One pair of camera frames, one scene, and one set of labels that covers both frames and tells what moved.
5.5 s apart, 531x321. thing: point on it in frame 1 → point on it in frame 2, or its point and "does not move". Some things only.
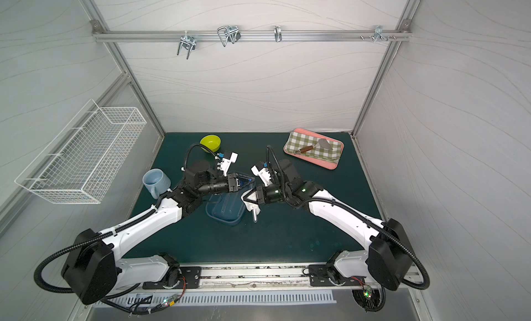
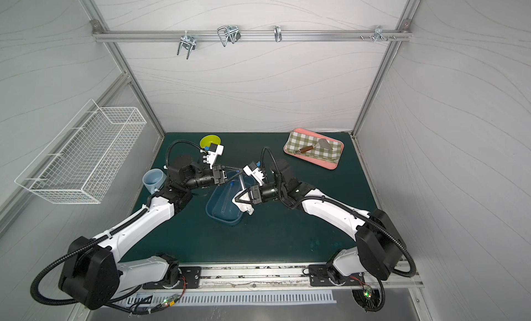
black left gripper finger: x=244 y=176 → x=234 y=168
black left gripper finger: x=247 y=187 → x=232 y=177
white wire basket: x=79 y=161 does not move
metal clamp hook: x=233 y=34 does not move
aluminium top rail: x=254 y=36 does not move
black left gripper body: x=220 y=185 → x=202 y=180
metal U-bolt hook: x=189 y=43 does not move
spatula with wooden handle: x=321 y=144 does not move
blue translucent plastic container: x=227 y=207 does not move
